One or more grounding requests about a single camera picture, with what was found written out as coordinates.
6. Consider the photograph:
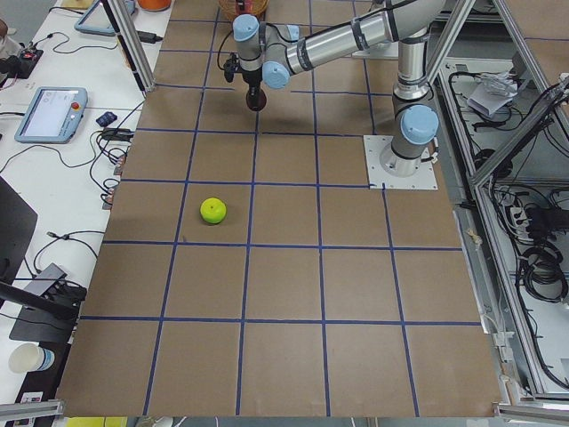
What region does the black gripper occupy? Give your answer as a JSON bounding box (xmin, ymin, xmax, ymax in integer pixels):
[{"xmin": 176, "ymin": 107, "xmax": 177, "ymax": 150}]
[{"xmin": 243, "ymin": 70, "xmax": 263, "ymax": 102}]

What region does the dark red apple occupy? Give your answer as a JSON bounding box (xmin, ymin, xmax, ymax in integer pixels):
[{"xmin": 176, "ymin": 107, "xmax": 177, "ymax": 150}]
[{"xmin": 245, "ymin": 88, "xmax": 267, "ymax": 111}]

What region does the green apple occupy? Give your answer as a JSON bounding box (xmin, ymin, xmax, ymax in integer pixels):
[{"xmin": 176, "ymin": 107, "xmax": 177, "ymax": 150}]
[{"xmin": 199, "ymin": 197, "xmax": 228, "ymax": 224}]

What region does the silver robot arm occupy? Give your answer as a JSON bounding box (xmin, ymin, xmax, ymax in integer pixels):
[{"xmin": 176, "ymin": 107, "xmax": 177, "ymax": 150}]
[{"xmin": 221, "ymin": 1, "xmax": 444, "ymax": 161}]

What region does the woven wicker basket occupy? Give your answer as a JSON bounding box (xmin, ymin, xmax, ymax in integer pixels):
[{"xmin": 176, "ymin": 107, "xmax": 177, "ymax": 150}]
[{"xmin": 218, "ymin": 0, "xmax": 269, "ymax": 20}]

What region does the orange bucket with lid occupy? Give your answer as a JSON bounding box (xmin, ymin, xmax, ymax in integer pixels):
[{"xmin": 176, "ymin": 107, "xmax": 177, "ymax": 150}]
[{"xmin": 138, "ymin": 0, "xmax": 172, "ymax": 12}]

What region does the small dark blue pouch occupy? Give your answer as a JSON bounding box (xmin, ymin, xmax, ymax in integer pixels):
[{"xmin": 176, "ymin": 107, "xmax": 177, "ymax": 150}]
[{"xmin": 96, "ymin": 111, "xmax": 117, "ymax": 127}]

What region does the blue teach pendant tablet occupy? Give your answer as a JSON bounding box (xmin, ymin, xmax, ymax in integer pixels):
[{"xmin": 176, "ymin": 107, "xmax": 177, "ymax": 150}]
[{"xmin": 14, "ymin": 86, "xmax": 88, "ymax": 144}]

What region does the white power strip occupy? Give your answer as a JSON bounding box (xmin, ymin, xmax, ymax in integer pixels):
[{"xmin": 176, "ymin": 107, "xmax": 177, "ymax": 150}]
[{"xmin": 506, "ymin": 205, "xmax": 530, "ymax": 238}]

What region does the black monitor stand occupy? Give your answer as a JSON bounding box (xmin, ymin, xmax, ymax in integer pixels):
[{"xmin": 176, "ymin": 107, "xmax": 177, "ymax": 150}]
[{"xmin": 1, "ymin": 181, "xmax": 86, "ymax": 343}]

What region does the white paper cup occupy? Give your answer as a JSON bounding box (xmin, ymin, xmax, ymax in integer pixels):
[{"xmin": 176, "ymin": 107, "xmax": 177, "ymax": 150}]
[{"xmin": 8, "ymin": 342, "xmax": 55, "ymax": 374}]

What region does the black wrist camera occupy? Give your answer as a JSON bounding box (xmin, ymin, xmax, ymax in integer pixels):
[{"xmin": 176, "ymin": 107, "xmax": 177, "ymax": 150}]
[{"xmin": 223, "ymin": 52, "xmax": 241, "ymax": 83}]

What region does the aluminium frame post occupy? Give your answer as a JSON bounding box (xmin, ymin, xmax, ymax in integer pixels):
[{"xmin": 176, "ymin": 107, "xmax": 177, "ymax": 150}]
[{"xmin": 101, "ymin": 0, "xmax": 156, "ymax": 93}]

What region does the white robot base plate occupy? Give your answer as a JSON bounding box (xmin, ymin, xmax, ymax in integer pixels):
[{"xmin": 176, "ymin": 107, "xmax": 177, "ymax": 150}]
[{"xmin": 363, "ymin": 135, "xmax": 438, "ymax": 190}]

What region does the black cable bundle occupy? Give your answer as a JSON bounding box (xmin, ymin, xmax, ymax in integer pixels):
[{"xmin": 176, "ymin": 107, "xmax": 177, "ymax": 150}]
[{"xmin": 517, "ymin": 242, "xmax": 568, "ymax": 303}]

